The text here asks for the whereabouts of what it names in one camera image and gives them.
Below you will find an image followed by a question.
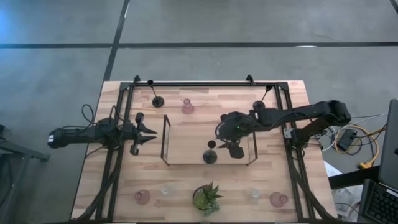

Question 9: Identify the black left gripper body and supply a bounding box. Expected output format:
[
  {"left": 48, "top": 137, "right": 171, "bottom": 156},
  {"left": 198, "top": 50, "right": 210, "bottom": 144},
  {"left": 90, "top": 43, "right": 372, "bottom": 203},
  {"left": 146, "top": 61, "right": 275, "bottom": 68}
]
[{"left": 120, "top": 111, "right": 146, "bottom": 156}]

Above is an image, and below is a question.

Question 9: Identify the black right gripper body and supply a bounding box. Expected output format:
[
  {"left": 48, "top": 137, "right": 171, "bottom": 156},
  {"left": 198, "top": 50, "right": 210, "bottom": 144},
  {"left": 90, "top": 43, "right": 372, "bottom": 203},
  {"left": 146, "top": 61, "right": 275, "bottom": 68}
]
[{"left": 229, "top": 139, "right": 246, "bottom": 159}]

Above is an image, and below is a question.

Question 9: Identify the tall black candlestick holder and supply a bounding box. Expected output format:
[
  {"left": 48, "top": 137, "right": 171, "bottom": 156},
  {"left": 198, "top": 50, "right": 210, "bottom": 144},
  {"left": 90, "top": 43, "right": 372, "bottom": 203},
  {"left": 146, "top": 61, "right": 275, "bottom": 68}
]
[
  {"left": 252, "top": 84, "right": 273, "bottom": 111},
  {"left": 147, "top": 79, "right": 165, "bottom": 108}
]

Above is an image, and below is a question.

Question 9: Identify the pink glass candle holder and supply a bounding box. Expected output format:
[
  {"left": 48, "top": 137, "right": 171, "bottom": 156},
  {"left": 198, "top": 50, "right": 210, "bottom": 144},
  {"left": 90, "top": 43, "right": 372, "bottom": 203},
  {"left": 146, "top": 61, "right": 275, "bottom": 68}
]
[
  {"left": 269, "top": 191, "right": 289, "bottom": 208},
  {"left": 181, "top": 98, "right": 195, "bottom": 115},
  {"left": 134, "top": 189, "right": 152, "bottom": 206}
]

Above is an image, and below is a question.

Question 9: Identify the clear glass candle holder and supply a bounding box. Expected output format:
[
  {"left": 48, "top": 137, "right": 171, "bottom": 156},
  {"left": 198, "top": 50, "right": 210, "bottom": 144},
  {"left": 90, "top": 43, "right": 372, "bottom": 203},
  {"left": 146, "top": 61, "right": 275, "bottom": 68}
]
[
  {"left": 160, "top": 184, "right": 176, "bottom": 197},
  {"left": 245, "top": 186, "right": 262, "bottom": 203}
]

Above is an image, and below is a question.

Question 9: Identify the short black candlestick holder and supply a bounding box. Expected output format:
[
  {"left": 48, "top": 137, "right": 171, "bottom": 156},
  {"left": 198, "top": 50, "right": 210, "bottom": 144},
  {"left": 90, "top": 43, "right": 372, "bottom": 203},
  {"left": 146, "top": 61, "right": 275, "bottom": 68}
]
[{"left": 202, "top": 139, "right": 218, "bottom": 165}]

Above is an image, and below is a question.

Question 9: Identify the clear acrylic tray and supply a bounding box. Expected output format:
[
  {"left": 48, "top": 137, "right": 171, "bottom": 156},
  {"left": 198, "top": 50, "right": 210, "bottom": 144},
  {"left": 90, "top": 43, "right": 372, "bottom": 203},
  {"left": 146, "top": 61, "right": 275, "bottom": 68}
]
[{"left": 160, "top": 114, "right": 259, "bottom": 167}]

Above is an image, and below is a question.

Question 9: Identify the potted succulent plant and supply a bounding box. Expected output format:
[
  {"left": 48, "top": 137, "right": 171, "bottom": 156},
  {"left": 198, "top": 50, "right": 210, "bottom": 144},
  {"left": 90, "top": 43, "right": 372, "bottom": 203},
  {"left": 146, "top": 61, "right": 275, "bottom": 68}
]
[{"left": 192, "top": 180, "right": 224, "bottom": 218}]

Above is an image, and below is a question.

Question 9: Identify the white paper sheet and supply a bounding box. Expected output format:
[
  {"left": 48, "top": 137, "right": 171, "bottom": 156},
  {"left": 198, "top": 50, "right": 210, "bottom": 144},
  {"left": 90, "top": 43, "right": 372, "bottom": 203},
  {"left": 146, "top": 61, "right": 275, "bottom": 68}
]
[{"left": 323, "top": 160, "right": 343, "bottom": 178}]

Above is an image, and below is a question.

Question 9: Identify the black power adapter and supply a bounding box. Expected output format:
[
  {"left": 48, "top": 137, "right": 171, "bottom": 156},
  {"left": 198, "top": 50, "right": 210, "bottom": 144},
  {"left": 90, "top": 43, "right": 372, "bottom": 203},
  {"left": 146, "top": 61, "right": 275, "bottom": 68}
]
[{"left": 338, "top": 129, "right": 358, "bottom": 152}]

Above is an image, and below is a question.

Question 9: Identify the black metal stand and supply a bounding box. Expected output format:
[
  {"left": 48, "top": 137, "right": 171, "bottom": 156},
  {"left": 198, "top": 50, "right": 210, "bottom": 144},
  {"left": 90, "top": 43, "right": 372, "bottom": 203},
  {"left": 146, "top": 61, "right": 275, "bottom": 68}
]
[{"left": 0, "top": 124, "right": 50, "bottom": 224}]

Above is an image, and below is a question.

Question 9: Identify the black desk beam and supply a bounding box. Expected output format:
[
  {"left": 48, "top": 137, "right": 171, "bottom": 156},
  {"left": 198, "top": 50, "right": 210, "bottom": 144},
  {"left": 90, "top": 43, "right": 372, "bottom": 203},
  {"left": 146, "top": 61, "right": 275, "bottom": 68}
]
[{"left": 328, "top": 166, "right": 381, "bottom": 190}]

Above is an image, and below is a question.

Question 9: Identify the dark grey laptop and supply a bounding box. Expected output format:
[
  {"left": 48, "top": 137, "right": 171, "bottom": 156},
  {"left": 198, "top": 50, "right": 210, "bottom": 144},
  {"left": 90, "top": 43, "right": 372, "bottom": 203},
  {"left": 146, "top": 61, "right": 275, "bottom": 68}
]
[{"left": 357, "top": 98, "right": 398, "bottom": 224}]

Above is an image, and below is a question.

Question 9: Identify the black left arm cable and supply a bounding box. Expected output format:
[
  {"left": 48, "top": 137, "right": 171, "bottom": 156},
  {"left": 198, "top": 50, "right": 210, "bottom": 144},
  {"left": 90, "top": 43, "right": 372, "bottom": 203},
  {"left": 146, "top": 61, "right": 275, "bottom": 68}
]
[{"left": 81, "top": 103, "right": 95, "bottom": 126}]

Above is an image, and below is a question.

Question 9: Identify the black metal rig frame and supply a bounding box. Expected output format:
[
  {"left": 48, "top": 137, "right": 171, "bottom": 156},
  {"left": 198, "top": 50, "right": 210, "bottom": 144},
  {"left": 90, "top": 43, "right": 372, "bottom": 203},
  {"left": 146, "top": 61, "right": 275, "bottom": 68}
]
[{"left": 73, "top": 74, "right": 335, "bottom": 223}]

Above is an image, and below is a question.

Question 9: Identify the yellow cable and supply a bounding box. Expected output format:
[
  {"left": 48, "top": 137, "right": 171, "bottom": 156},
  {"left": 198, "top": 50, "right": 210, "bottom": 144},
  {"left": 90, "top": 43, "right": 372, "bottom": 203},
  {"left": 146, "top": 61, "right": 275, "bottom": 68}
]
[{"left": 334, "top": 124, "right": 380, "bottom": 170}]

